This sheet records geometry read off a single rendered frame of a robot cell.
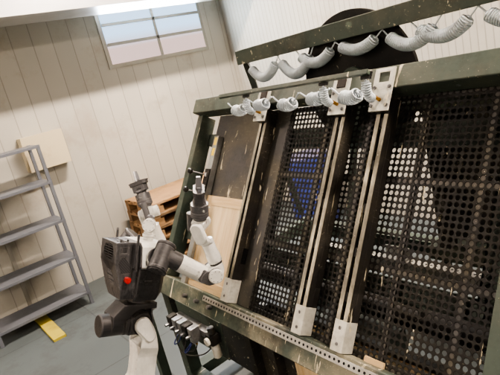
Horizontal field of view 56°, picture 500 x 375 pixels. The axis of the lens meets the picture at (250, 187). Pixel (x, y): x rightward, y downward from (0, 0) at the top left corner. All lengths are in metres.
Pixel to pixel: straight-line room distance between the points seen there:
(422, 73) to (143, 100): 4.78
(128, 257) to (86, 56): 4.05
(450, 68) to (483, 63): 0.12
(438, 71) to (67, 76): 4.75
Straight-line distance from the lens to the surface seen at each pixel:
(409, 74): 2.03
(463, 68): 1.91
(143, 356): 2.62
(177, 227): 3.15
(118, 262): 2.37
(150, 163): 6.33
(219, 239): 2.77
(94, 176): 6.04
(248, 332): 2.43
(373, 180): 1.99
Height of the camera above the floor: 2.08
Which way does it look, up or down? 14 degrees down
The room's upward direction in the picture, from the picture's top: 14 degrees counter-clockwise
